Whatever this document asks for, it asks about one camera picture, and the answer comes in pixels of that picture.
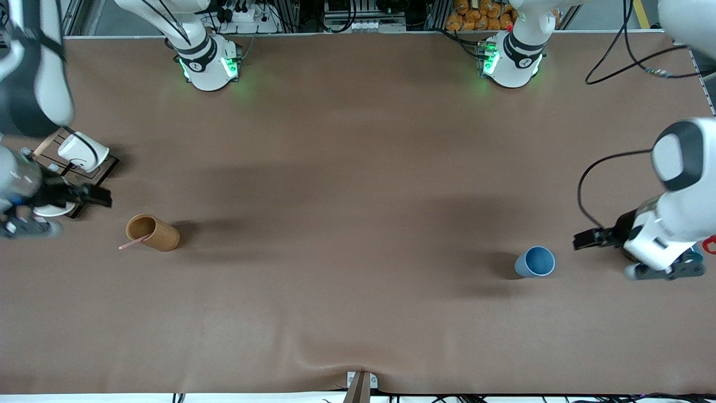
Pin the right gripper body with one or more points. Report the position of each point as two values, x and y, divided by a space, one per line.
54 193

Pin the pink chopstick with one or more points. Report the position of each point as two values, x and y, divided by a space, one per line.
133 243

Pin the blue plastic cup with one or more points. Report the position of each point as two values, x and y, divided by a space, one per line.
536 263

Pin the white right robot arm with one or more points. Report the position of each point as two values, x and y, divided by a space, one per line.
208 66

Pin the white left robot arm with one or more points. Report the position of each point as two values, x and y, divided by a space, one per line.
513 60

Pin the white ceramic cup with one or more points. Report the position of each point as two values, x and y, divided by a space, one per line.
81 148

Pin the brown wooden chopstick holder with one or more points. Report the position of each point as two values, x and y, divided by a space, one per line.
159 234

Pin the wooden mug tree stand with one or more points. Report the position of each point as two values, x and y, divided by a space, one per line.
625 232

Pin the white plate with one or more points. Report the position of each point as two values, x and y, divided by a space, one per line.
55 211

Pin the red mug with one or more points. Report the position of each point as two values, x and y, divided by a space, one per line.
710 245

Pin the white power strip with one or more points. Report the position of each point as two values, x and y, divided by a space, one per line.
246 15

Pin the white terminal block row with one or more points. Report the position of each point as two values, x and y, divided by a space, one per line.
366 25

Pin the metal table edge bracket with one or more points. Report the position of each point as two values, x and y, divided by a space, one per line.
362 386

